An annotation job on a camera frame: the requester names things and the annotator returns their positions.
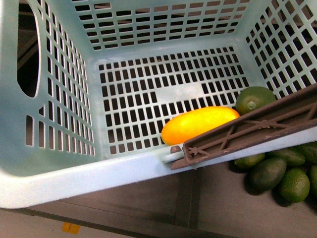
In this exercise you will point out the brown basket handle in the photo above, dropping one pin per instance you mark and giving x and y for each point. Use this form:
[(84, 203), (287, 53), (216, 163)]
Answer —
[(287, 122)]

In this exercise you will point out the yellow mango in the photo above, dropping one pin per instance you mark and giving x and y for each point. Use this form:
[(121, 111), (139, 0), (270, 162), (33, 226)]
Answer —
[(191, 124)]

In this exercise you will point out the green avocado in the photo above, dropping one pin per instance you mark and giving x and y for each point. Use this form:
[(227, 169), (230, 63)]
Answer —
[(249, 161), (294, 186), (267, 174), (253, 98)]

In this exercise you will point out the black fruit display shelf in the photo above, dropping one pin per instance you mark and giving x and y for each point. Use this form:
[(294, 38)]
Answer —
[(212, 202)]

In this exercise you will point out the light teal plastic basket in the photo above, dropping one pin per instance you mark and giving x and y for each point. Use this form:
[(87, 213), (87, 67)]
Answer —
[(86, 86)]

